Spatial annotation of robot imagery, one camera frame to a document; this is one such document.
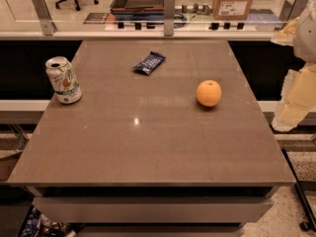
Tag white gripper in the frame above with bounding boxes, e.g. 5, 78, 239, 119
271, 0, 316, 132

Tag orange fruit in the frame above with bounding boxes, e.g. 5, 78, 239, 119
196, 80, 222, 107

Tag blue rxbar blueberry wrapper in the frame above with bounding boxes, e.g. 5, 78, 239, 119
133, 51, 166, 75

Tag cardboard box with label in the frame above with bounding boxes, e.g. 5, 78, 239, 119
212, 0, 253, 20

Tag white green soda can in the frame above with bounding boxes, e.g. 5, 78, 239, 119
45, 56, 82, 104

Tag grey table drawer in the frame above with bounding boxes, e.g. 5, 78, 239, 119
34, 197, 273, 223

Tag bin of snack packets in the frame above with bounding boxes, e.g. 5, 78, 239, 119
17, 206, 76, 237

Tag right metal glass post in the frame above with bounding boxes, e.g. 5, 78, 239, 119
279, 0, 308, 22

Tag metal glass post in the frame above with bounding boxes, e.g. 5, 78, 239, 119
32, 0, 56, 36
279, 0, 308, 22
164, 0, 175, 37

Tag centre metal glass post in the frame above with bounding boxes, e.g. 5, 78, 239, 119
164, 0, 175, 37

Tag left metal glass post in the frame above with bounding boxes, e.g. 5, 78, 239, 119
32, 0, 56, 36

